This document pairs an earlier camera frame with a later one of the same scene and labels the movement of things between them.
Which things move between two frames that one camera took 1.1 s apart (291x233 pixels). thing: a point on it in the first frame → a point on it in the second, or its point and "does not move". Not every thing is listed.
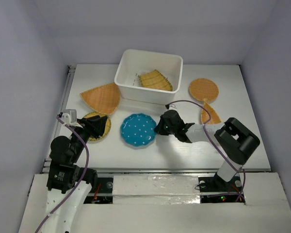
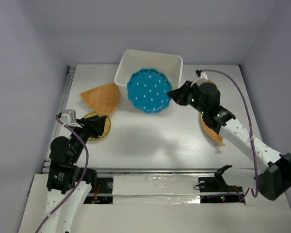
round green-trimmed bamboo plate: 107,126 does not move
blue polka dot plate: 137,129 → 147,90
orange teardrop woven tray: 105,98 does not move
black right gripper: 160,129 → 179,94
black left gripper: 88,124 does not move
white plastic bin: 133,61 does not move
